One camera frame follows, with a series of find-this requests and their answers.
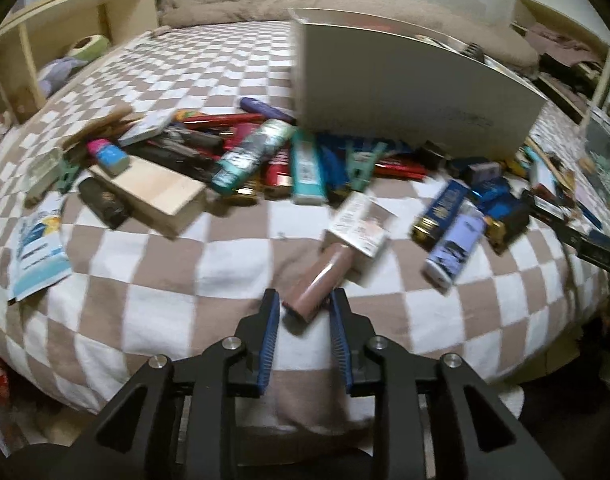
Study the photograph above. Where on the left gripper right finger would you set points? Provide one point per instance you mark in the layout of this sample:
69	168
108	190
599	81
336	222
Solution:
474	435

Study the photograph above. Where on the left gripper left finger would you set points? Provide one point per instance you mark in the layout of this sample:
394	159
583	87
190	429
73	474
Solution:
176	419

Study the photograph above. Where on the brown nail polish box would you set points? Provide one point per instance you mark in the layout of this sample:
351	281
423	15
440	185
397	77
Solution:
352	241

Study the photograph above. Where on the clear plastic storage box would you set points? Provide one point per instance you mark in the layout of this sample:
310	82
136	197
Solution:
597	152

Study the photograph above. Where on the lavender anime lighter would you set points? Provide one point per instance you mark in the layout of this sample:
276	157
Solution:
451	253

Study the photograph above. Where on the checkered bed sheet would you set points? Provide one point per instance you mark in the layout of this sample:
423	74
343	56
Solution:
133	293

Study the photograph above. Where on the dark blue printed lighter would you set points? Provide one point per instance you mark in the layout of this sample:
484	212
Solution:
439	215

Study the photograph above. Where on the closet shelf with clothes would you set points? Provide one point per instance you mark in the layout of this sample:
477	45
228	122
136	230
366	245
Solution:
574	67

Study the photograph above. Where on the medicine sachet on bed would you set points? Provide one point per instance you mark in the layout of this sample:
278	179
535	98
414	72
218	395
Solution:
39	259

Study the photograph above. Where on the green clip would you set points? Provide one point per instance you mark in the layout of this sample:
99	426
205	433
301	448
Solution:
360	165

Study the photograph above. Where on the green NEW tube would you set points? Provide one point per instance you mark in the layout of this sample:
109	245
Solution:
240	163

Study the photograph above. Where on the white shoe box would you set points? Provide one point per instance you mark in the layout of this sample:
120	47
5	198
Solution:
357	74

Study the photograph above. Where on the white plug adapter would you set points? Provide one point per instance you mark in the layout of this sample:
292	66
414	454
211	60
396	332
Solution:
41	175

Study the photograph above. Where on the teal lighter left pile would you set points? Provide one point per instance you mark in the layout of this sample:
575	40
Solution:
308	187

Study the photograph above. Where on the red slim lighter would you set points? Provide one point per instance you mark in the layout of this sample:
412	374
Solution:
222	120

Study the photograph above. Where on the purple lighter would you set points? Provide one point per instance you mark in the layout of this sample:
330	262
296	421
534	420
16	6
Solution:
254	106

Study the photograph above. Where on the purple plush toy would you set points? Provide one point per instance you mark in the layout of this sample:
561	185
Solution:
55	74

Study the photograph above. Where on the green avocado plush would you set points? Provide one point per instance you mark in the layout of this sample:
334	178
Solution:
89	48

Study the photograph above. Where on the wooden bedside shelf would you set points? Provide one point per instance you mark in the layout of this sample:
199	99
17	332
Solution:
45	30

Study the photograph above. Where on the beige quilted duvet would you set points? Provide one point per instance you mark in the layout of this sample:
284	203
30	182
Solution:
499	42

